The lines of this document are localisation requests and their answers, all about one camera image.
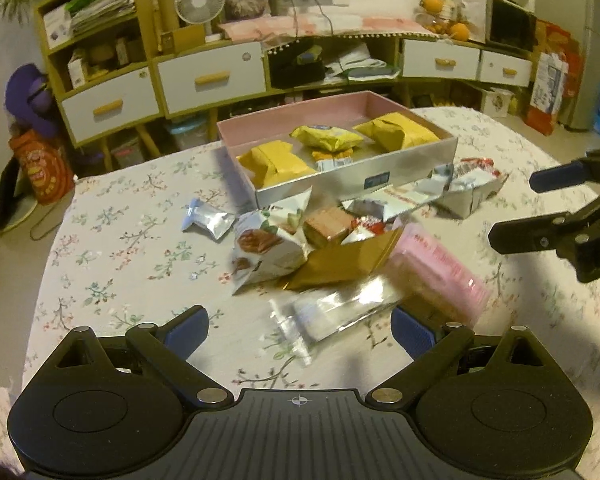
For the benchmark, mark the floral tablecloth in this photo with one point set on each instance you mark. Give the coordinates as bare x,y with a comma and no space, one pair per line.
121,258

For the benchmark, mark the large yellow snack pack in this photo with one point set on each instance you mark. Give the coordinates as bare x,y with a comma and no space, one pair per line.
273,163

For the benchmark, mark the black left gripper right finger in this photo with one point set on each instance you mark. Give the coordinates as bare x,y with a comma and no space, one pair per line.
434,347

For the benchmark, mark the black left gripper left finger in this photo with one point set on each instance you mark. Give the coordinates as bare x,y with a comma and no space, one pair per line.
163,352

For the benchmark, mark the pink snack packet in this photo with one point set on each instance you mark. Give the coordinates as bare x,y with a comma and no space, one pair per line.
422,265

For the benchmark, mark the brown wafer snack packet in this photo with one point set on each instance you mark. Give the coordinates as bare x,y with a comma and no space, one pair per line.
327,227

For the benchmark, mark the white pecan kernel bag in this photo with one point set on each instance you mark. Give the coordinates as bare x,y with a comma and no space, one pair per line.
269,243

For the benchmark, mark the pink and silver cardboard box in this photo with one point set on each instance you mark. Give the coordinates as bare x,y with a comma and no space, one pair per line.
364,169

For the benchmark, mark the white brown triangular snack pack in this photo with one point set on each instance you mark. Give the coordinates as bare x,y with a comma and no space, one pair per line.
462,204

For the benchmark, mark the orange red gift bag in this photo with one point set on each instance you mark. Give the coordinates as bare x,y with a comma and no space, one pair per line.
45,165

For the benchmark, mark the clear transparent snack packet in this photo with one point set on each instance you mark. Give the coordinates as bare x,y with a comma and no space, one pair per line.
307,320

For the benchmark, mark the gold foil snack bar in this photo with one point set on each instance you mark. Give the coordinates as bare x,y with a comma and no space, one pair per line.
343,263

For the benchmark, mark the red paper bag at right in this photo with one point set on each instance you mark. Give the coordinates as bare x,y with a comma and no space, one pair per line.
547,92

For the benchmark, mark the red and white candy bag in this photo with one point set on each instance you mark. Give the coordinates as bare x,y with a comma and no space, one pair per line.
363,228

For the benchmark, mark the purple plush toy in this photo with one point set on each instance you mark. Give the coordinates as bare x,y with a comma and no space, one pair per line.
28,100

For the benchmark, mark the wooden cabinet with white drawers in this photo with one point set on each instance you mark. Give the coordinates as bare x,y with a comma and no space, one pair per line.
179,73

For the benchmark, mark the black microwave oven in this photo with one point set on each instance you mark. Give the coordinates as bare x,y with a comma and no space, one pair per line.
509,26

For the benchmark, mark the small silver foil packet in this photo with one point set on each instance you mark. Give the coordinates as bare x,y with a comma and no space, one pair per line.
211,220

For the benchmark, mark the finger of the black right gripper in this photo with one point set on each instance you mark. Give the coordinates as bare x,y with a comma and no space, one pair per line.
566,176
556,232

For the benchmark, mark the white long snack packet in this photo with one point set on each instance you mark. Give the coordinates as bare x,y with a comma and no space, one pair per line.
392,200

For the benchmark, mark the oranges on fruit stand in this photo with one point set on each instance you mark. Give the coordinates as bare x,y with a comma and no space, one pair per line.
442,17

